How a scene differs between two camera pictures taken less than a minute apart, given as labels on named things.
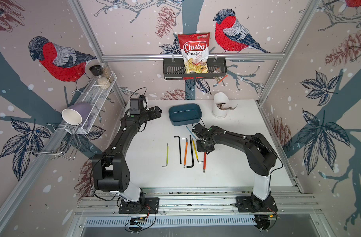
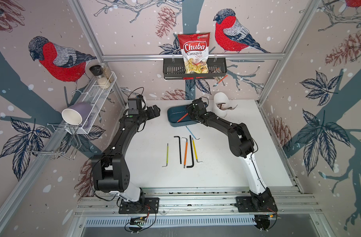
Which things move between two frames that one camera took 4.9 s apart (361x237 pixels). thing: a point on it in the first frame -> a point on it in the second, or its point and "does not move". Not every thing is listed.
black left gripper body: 150,114 does not move
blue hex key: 192,133 does not move
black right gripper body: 201,147 -> 190,111
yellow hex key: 196,151 does not move
